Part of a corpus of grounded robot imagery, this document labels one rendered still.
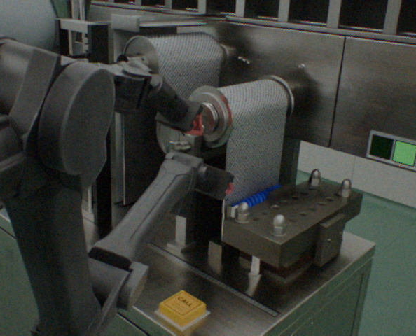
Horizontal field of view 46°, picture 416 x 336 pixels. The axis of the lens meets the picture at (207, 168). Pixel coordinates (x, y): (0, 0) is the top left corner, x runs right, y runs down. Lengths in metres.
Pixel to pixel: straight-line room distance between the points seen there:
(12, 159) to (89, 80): 0.07
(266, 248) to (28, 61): 0.86
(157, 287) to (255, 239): 0.25
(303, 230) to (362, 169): 2.89
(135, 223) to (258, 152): 0.57
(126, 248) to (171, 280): 0.47
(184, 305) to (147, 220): 0.32
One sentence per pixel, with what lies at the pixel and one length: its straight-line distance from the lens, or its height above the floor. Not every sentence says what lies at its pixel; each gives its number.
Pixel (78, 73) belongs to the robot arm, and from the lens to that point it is 0.33.
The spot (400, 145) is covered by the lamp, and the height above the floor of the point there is 1.20.
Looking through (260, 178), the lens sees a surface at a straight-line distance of 1.31.
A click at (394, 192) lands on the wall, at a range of 3.97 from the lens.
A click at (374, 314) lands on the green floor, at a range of 2.76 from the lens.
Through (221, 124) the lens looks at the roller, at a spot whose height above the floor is 1.25.
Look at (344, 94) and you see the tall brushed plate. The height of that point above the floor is 1.30.
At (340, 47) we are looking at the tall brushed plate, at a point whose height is 1.41.
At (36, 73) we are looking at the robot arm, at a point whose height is 1.50.
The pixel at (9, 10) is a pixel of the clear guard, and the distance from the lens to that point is 1.94.
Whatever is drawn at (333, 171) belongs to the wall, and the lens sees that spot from 4.15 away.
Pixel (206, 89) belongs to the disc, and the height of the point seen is 1.31.
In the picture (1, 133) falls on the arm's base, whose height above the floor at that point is 1.47.
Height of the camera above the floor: 1.56
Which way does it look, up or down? 21 degrees down
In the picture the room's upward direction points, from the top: 3 degrees clockwise
